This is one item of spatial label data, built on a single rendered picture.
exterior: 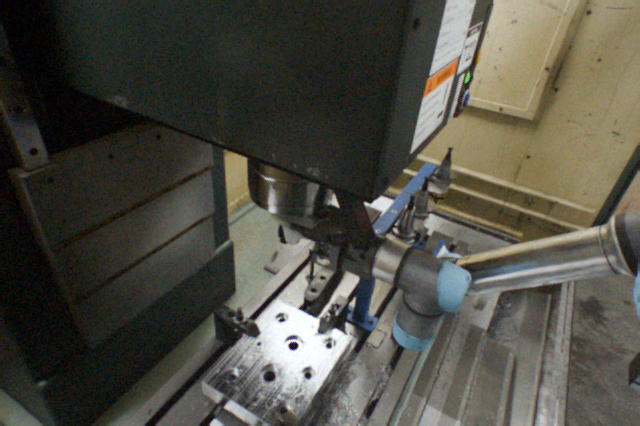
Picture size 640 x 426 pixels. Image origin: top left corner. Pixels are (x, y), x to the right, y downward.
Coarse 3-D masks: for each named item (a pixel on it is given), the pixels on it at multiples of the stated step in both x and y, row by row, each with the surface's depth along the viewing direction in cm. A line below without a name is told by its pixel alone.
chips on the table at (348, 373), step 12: (384, 360) 109; (348, 372) 105; (336, 384) 103; (384, 384) 104; (336, 396) 100; (372, 396) 102; (324, 408) 97; (336, 408) 97; (348, 408) 97; (312, 420) 95; (324, 420) 95; (336, 420) 95; (360, 420) 96
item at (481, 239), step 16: (384, 192) 185; (384, 208) 183; (432, 224) 175; (448, 224) 175; (464, 224) 173; (304, 240) 179; (464, 240) 169; (480, 240) 169; (496, 240) 168; (512, 240) 165; (272, 256) 177; (288, 256) 176; (272, 272) 172; (464, 304) 154; (480, 304) 154; (480, 320) 150
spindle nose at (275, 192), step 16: (256, 176) 67; (272, 176) 65; (288, 176) 64; (256, 192) 69; (272, 192) 67; (288, 192) 66; (304, 192) 67; (320, 192) 68; (272, 208) 69; (288, 208) 68; (304, 208) 69; (320, 208) 71
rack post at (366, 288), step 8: (360, 280) 110; (360, 288) 112; (368, 288) 110; (360, 296) 113; (368, 296) 112; (360, 304) 115; (368, 304) 114; (352, 312) 121; (360, 312) 116; (368, 312) 117; (352, 320) 118; (360, 320) 118; (368, 320) 119; (376, 320) 119; (368, 328) 117
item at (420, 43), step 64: (64, 0) 64; (128, 0) 57; (192, 0) 52; (256, 0) 47; (320, 0) 43; (384, 0) 40; (64, 64) 71; (128, 64) 63; (192, 64) 56; (256, 64) 51; (320, 64) 47; (384, 64) 43; (448, 64) 60; (192, 128) 62; (256, 128) 56; (320, 128) 51; (384, 128) 47
